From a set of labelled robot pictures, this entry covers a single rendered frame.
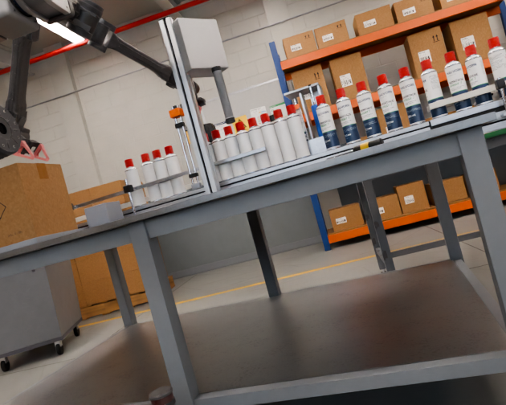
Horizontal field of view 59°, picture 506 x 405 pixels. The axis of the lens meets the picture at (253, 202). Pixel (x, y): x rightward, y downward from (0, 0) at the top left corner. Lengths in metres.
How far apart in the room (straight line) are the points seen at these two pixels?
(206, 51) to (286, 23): 4.64
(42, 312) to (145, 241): 2.58
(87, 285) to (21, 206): 3.66
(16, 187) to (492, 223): 1.49
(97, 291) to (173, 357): 3.86
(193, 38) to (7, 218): 0.91
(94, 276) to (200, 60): 3.91
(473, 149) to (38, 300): 3.37
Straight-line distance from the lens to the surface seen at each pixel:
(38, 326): 4.00
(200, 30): 1.76
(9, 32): 1.42
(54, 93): 7.34
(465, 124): 1.23
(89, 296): 5.37
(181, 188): 1.84
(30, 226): 1.73
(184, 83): 1.69
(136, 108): 6.70
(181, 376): 1.52
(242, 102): 6.13
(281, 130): 1.70
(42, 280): 3.91
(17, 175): 1.75
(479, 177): 1.26
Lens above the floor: 0.77
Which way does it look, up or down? level
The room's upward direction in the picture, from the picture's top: 15 degrees counter-clockwise
